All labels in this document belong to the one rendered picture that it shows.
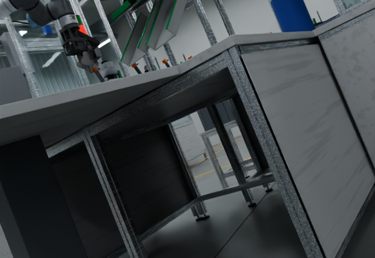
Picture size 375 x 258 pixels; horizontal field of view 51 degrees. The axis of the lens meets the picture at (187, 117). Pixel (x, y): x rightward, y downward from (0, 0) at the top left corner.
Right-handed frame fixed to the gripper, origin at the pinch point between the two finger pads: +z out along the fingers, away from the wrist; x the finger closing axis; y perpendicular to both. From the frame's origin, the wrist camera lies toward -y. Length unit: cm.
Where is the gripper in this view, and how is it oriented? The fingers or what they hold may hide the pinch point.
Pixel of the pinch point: (91, 70)
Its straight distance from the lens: 173.2
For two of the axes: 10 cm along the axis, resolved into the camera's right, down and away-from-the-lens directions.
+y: -5.6, 1.9, -8.0
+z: 3.8, 9.2, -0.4
